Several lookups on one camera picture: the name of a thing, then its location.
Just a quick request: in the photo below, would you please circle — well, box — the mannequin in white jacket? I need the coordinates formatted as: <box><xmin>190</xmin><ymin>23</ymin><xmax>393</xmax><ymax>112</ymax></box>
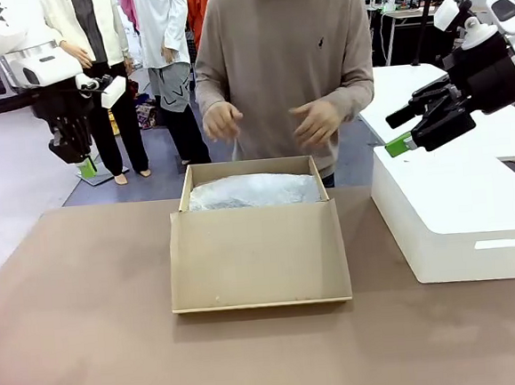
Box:
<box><xmin>38</xmin><ymin>0</ymin><xmax>153</xmax><ymax>192</ymax></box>

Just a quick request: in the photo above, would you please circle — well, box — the person's right hand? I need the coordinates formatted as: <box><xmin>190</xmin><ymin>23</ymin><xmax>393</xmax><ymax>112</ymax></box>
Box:
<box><xmin>201</xmin><ymin>101</ymin><xmax>247</xmax><ymax>143</ymax></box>

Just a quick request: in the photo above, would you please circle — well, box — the white rectangular label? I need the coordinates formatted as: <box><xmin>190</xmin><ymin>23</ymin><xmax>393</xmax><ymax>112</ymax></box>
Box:
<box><xmin>473</xmin><ymin>237</ymin><xmax>515</xmax><ymax>252</ymax></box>

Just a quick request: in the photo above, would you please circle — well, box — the brown cardboard shoe box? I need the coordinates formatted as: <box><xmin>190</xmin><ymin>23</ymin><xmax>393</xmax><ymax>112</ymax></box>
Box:
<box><xmin>160</xmin><ymin>151</ymin><xmax>354</xmax><ymax>316</ymax></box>

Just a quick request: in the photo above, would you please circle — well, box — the black stand pole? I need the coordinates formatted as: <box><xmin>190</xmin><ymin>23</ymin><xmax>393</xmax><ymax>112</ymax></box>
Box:
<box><xmin>406</xmin><ymin>0</ymin><xmax>448</xmax><ymax>67</ymax></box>

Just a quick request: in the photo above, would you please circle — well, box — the white pedestal box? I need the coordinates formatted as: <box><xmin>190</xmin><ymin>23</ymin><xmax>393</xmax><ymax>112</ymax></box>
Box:
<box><xmin>366</xmin><ymin>135</ymin><xmax>515</xmax><ymax>290</ymax></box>

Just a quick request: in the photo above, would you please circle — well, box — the grey mannequin base plate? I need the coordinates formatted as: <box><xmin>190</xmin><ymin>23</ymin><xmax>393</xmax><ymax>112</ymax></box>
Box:
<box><xmin>76</xmin><ymin>164</ymin><xmax>131</xmax><ymax>188</ymax></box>

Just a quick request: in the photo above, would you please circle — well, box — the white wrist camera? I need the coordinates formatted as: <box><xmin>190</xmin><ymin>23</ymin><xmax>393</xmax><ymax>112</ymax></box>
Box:
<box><xmin>431</xmin><ymin>0</ymin><xmax>474</xmax><ymax>33</ymax></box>
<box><xmin>98</xmin><ymin>75</ymin><xmax>130</xmax><ymax>110</ymax></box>

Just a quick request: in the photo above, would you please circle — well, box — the mannequin in orange hoodie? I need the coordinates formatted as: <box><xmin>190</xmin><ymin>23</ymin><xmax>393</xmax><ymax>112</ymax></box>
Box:
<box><xmin>185</xmin><ymin>0</ymin><xmax>233</xmax><ymax>52</ymax></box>

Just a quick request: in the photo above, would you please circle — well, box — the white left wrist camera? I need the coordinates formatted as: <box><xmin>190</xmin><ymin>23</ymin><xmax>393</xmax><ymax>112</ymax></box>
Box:
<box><xmin>98</xmin><ymin>75</ymin><xmax>130</xmax><ymax>110</ymax></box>

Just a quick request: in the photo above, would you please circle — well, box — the person's right forearm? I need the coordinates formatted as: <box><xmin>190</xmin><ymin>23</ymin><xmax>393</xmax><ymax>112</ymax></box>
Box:
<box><xmin>193</xmin><ymin>67</ymin><xmax>236</xmax><ymax>121</ymax></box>

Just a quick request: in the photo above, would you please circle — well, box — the white tissue wrapping paper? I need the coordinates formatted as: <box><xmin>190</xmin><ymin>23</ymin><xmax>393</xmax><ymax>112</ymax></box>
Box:
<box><xmin>186</xmin><ymin>167</ymin><xmax>323</xmax><ymax>214</ymax></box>

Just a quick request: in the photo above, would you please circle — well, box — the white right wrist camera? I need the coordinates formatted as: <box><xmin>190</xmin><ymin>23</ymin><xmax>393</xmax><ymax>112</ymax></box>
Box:
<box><xmin>431</xmin><ymin>0</ymin><xmax>474</xmax><ymax>33</ymax></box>

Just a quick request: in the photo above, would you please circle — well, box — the person's left hand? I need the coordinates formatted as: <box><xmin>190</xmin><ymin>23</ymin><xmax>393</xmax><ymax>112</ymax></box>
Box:
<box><xmin>288</xmin><ymin>97</ymin><xmax>342</xmax><ymax>151</ymax></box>

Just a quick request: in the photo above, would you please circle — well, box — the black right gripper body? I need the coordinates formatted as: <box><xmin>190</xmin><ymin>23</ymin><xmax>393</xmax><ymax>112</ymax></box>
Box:
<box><xmin>439</xmin><ymin>30</ymin><xmax>515</xmax><ymax>119</ymax></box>

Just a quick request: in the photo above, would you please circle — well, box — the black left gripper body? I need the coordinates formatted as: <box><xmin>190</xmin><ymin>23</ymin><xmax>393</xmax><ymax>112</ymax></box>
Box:
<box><xmin>29</xmin><ymin>84</ymin><xmax>98</xmax><ymax>127</ymax></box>

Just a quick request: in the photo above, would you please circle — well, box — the mannequin in grey shorts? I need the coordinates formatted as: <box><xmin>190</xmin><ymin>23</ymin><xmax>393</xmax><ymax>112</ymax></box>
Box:
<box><xmin>133</xmin><ymin>0</ymin><xmax>214</xmax><ymax>169</ymax></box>

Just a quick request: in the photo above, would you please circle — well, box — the colourful patterned bag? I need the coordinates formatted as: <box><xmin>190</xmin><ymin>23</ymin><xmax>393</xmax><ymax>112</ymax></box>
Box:
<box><xmin>135</xmin><ymin>100</ymin><xmax>163</xmax><ymax>131</ymax></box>

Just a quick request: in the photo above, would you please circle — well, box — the person in beige sweater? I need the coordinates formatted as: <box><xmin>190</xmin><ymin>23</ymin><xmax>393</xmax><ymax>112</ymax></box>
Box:
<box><xmin>187</xmin><ymin>0</ymin><xmax>383</xmax><ymax>198</ymax></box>

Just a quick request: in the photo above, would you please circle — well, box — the beige-topped background table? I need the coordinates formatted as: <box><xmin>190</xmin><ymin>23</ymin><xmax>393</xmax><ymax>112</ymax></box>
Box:
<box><xmin>380</xmin><ymin>3</ymin><xmax>454</xmax><ymax>68</ymax></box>

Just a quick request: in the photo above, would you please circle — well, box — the person's left forearm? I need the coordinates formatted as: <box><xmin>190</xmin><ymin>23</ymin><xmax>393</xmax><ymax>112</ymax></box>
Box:
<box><xmin>318</xmin><ymin>65</ymin><xmax>379</xmax><ymax>128</ymax></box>

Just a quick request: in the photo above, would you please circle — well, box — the pink hanging garment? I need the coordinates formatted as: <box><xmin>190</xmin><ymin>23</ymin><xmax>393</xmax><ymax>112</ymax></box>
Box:
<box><xmin>119</xmin><ymin>0</ymin><xmax>140</xmax><ymax>35</ymax></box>

